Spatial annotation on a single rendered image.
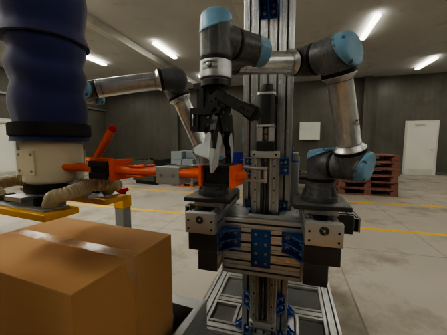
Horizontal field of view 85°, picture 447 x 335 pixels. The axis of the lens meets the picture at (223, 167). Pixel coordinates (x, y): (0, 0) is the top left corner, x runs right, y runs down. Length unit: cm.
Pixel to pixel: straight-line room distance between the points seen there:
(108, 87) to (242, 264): 98
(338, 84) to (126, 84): 83
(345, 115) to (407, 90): 1154
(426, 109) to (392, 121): 122
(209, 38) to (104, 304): 71
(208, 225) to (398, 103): 1162
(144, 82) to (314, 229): 92
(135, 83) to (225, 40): 64
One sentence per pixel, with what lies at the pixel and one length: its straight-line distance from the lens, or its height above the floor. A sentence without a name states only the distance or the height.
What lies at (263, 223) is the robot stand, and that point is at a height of 93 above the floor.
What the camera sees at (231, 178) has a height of 121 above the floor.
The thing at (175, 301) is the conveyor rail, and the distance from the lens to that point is 124.
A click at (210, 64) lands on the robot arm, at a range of 58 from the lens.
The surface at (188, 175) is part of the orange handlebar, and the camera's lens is 59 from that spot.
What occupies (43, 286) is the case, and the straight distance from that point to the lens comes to 78.
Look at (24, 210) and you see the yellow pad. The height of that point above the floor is 111.
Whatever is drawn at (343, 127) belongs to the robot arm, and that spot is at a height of 135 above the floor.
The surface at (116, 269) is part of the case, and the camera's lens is 78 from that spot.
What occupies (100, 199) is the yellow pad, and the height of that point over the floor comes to 111.
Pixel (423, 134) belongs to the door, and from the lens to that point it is 1252.
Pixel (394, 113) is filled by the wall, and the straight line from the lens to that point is 1225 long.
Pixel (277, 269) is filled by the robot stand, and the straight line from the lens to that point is 121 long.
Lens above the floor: 129
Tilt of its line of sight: 6 degrees down
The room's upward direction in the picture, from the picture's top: straight up
